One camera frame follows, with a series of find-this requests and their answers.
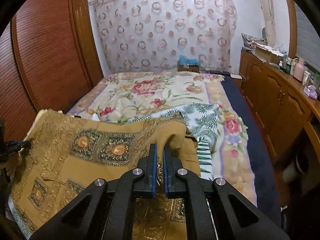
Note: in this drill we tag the beige plain cloth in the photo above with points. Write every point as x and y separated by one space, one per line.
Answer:
43 111

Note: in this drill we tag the wooden side cabinet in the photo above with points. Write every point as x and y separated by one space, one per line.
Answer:
279 105

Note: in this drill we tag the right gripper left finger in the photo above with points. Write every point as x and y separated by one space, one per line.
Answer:
104 209

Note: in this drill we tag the open cardboard box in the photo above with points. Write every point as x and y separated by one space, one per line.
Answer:
268 54

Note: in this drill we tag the circle patterned sheer curtain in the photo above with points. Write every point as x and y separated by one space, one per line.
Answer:
153 35

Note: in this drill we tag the cardboard box with blue cloth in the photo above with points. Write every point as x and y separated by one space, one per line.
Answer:
188 65

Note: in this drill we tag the palm leaf print cloth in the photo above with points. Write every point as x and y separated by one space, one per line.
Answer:
205 129

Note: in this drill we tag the floral bed blanket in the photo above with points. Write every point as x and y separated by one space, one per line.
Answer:
203 103

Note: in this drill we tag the gold sunflower patterned cloth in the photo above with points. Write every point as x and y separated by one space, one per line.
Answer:
100 164

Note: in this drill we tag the pink thermos bottle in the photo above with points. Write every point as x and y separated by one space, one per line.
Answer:
298 69

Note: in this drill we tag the purple tissue pack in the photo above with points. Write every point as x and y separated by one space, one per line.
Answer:
310 91

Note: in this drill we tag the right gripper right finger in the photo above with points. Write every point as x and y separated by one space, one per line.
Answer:
215 209

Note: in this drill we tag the brown louvered wardrobe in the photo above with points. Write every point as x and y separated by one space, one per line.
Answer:
48 61

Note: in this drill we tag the dark blue mattress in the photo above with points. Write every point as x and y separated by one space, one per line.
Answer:
265 187

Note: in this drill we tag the tied beige drape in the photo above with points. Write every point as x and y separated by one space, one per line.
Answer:
268 12

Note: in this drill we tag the patterned cushion on cabinet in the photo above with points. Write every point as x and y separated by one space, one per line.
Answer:
250 41

